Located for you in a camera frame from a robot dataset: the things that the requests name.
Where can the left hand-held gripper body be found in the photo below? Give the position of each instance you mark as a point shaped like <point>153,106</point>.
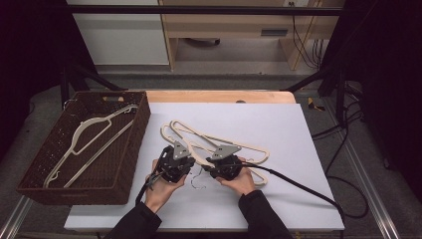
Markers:
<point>174,167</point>

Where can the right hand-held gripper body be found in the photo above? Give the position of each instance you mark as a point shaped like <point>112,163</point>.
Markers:
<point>227,167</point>

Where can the beige clothes hanger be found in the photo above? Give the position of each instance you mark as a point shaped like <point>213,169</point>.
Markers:
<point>77,135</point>
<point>263,152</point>
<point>199,132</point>

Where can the brown woven basket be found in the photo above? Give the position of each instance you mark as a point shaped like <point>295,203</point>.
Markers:
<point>43,159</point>

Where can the person's right hand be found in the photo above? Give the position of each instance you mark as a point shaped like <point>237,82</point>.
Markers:
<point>244,184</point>

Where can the person's left hand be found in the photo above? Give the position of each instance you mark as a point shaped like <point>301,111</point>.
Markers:
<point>159,194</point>

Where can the white table mat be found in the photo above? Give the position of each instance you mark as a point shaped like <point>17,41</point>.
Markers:
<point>282,139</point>

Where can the yellow and black object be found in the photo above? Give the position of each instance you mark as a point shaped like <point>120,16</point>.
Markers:
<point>313,104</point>

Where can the black metal stand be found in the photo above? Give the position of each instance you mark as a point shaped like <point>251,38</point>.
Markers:
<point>331,79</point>
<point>71,83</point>

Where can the white cabinet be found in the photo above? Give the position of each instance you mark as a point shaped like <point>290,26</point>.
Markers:
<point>122,36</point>

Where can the wooden desk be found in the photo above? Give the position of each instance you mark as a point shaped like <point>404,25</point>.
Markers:
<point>229,25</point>

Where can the black horizontal bar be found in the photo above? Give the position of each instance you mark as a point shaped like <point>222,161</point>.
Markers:
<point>199,10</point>

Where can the dark curtain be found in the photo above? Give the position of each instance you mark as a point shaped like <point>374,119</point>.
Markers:
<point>30,66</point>
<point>391,83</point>

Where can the aluminium rail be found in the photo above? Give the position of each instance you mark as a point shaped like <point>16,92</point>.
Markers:
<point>375,199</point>
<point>15,217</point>

